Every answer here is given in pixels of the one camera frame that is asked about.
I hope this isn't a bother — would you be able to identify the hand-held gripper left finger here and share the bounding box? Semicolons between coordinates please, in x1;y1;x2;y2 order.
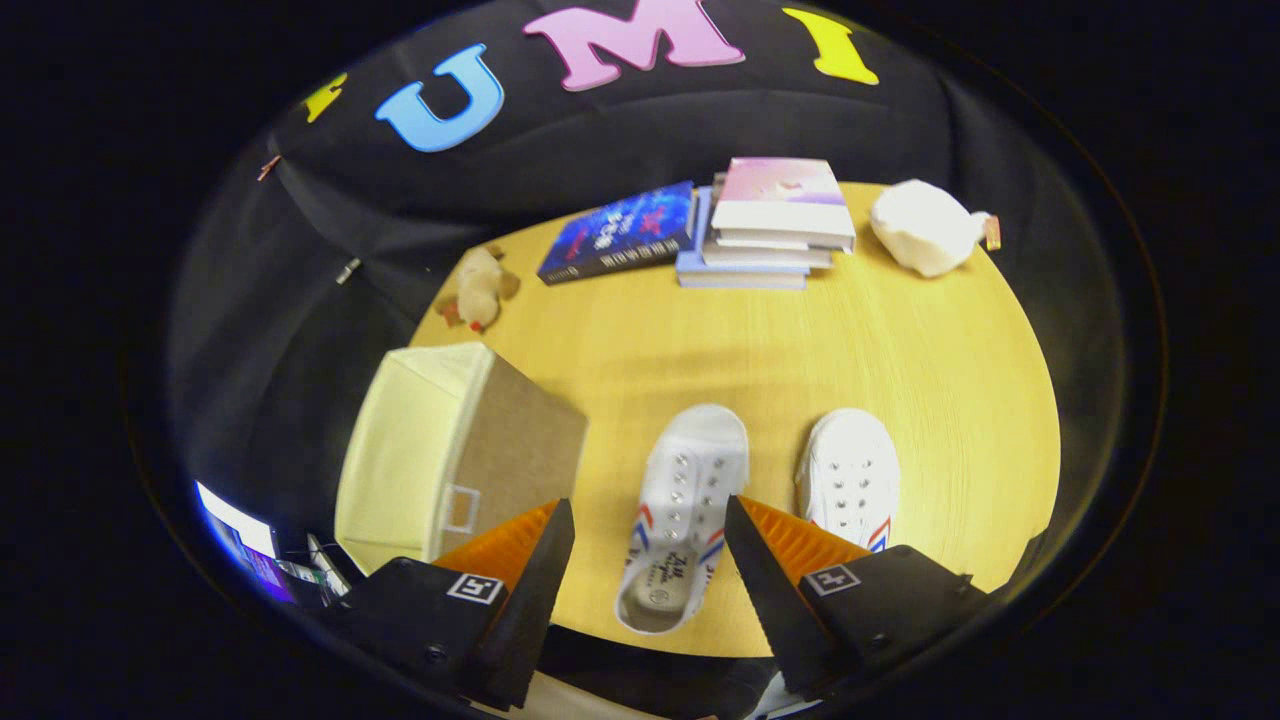
315;499;576;711

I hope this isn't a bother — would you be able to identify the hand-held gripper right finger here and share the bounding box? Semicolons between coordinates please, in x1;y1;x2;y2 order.
724;495;991;698

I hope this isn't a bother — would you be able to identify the white canvas shoe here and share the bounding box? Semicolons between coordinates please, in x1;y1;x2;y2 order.
613;403;751;636
795;407;901;554

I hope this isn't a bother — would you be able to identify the beige fabric storage box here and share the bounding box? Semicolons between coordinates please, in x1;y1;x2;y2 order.
333;342;589;576

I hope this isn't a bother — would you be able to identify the brown teddy plush toy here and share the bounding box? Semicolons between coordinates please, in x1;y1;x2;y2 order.
437;245;521;334

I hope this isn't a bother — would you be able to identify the light blue book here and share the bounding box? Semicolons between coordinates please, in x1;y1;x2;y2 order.
676;187;811;291

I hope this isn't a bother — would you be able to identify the white book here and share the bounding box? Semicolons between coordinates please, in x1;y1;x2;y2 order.
703;175;836;269

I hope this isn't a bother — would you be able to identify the dark blue book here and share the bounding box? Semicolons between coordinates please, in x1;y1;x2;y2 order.
537;180;698;287

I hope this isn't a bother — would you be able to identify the white plush toy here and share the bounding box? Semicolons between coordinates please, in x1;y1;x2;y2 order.
870;179;1002;279

